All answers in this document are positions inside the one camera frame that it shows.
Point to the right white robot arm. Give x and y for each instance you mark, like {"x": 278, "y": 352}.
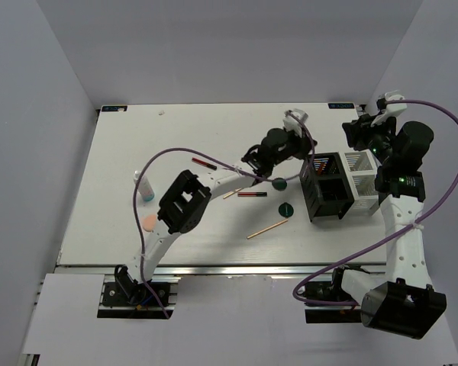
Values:
{"x": 403, "y": 302}

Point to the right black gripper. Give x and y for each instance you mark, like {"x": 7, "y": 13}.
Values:
{"x": 357, "y": 131}

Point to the green round compact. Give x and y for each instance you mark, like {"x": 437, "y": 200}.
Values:
{"x": 279, "y": 184}
{"x": 286, "y": 210}

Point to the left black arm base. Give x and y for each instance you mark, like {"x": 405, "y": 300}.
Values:
{"x": 123, "y": 297}

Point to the upper green round compact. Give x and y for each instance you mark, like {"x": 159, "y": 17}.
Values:
{"x": 279, "y": 184}

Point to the red black lip gloss tube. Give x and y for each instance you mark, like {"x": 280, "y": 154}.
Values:
{"x": 205, "y": 164}

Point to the white slotted organizer box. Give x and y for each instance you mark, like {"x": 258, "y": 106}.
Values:
{"x": 361, "y": 169}

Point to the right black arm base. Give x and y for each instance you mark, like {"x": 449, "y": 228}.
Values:
{"x": 323, "y": 301}

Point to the blue corner sticker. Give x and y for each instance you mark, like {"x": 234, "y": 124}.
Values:
{"x": 341, "y": 105}
{"x": 113, "y": 108}

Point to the black slotted organizer box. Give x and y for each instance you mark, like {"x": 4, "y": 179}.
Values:
{"x": 326, "y": 195}

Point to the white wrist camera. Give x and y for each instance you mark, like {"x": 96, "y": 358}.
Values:
{"x": 389, "y": 104}
{"x": 294, "y": 120}

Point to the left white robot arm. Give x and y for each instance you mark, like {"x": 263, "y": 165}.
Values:
{"x": 183, "y": 205}

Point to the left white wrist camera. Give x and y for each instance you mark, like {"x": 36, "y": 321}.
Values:
{"x": 294, "y": 120}

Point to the wooden stick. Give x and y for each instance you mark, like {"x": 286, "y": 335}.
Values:
{"x": 271, "y": 227}
{"x": 232, "y": 193}

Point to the left blue corner sticker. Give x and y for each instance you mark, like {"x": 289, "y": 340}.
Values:
{"x": 113, "y": 108}

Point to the aluminium table rail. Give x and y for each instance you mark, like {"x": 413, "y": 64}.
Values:
{"x": 204, "y": 270}

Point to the plain pink powder puff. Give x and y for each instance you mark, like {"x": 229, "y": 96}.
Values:
{"x": 148, "y": 223}

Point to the white bottle blue label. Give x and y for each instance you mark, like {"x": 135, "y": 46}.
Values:
{"x": 143, "y": 186}

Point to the red lip gloss blue cap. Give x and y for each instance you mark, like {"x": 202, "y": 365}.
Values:
{"x": 252, "y": 194}

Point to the right blue corner sticker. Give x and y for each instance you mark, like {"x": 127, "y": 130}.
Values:
{"x": 341, "y": 105}

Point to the lower green round compact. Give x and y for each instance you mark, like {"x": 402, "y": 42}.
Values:
{"x": 286, "y": 210}

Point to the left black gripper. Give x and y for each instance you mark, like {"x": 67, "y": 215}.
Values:
{"x": 302, "y": 145}

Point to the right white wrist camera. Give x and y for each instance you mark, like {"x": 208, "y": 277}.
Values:
{"x": 389, "y": 104}

